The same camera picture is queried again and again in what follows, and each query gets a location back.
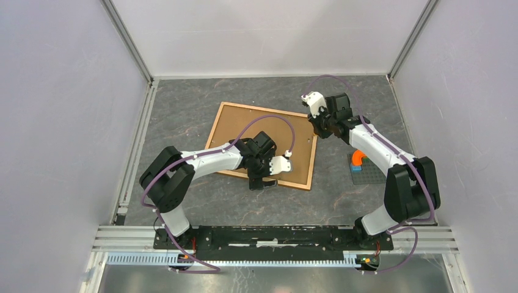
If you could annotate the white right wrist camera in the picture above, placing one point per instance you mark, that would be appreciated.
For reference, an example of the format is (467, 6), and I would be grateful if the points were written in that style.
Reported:
(315, 101)

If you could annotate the grey studded baseplate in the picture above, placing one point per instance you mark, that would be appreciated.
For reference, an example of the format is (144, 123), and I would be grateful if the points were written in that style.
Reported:
(370, 174)

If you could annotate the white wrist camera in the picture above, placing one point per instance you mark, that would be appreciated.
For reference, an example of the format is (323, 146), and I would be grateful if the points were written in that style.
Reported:
(281, 164)
(315, 101)

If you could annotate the aluminium rail frame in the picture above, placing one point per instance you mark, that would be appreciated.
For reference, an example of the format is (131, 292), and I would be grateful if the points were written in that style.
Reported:
(264, 204)

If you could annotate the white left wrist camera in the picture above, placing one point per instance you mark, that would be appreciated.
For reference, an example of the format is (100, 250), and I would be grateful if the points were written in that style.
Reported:
(281, 164)

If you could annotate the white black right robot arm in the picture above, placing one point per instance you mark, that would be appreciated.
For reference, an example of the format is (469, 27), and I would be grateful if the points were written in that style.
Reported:
(411, 187)

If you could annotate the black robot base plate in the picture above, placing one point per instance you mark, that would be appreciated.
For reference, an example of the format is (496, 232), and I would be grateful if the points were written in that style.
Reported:
(272, 243)

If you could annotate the orange curved brick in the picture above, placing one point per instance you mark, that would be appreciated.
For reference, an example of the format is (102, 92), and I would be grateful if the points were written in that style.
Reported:
(357, 158)

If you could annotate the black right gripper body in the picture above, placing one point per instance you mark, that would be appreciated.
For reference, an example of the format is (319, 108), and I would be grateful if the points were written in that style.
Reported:
(322, 122)

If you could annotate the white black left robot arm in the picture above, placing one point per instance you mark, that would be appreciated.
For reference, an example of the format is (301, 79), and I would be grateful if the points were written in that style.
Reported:
(167, 179)

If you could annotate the wooden picture frame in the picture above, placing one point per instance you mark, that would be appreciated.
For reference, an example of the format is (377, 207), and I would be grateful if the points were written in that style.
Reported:
(277, 130)

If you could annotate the blue toy brick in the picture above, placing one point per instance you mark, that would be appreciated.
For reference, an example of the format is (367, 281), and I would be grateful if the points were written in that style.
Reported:
(356, 168)

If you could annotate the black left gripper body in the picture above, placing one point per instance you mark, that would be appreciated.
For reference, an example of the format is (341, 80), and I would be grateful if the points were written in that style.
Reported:
(261, 168)

